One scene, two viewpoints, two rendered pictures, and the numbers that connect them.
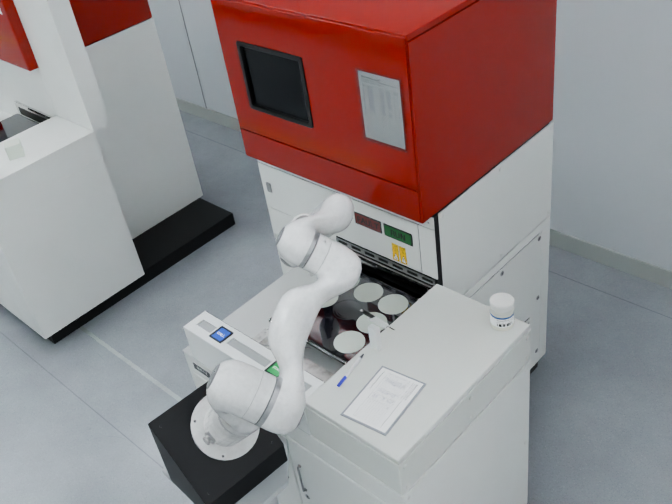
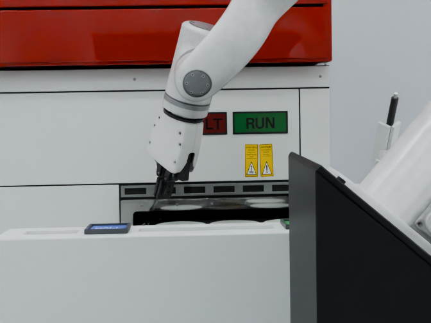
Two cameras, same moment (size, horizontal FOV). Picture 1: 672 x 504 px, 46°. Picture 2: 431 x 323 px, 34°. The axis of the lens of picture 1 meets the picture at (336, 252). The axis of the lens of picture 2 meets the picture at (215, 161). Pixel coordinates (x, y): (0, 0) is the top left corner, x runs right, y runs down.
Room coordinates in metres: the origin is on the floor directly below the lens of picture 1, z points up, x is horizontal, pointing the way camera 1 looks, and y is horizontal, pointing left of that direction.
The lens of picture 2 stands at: (1.17, 1.04, 1.10)
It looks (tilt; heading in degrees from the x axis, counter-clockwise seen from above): 3 degrees down; 309
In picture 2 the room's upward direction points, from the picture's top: 1 degrees counter-clockwise
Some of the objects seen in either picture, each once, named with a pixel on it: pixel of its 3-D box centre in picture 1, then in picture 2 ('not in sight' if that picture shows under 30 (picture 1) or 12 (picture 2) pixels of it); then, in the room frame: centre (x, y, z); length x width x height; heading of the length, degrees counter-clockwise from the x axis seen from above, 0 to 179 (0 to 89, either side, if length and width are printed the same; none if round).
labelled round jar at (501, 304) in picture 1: (502, 312); not in sight; (1.71, -0.45, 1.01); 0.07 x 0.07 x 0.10
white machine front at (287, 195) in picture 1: (345, 228); (140, 162); (2.25, -0.05, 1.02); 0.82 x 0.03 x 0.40; 41
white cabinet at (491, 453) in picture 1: (361, 439); not in sight; (1.83, 0.02, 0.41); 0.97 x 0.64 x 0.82; 41
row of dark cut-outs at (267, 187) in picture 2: (383, 260); (224, 189); (2.12, -0.16, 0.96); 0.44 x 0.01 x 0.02; 41
